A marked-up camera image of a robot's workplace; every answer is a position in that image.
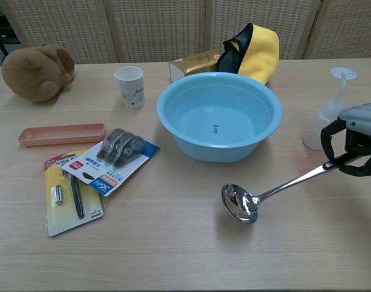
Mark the gold tissue pack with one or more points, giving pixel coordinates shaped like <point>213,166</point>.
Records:
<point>193,65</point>

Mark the light blue plastic basin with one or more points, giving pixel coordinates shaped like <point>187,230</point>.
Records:
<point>219,118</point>

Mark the yellow razor blister pack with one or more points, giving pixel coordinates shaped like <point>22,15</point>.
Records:
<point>71,197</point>

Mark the yellow and black cloth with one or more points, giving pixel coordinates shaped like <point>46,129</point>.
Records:
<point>260,54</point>

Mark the correction tape blister pack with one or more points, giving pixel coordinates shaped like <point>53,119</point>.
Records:
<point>117,158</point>

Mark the pink plastic tray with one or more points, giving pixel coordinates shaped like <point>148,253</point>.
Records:
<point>62,134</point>

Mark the white paper cup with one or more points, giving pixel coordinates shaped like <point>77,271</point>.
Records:
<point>130,88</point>

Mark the white round sticker disc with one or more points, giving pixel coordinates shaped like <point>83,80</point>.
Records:
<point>343,73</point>

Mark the woven folding screen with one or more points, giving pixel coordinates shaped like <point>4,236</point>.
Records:
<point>173,27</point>

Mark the brown plush bear toy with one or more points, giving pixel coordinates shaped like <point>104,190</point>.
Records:
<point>36,76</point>

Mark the stainless steel ladle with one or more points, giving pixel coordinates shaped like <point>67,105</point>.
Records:
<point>240,203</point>

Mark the translucent squeeze bottle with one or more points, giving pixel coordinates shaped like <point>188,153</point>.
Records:
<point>317,127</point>

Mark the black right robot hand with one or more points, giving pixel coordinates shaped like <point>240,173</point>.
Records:
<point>360,143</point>

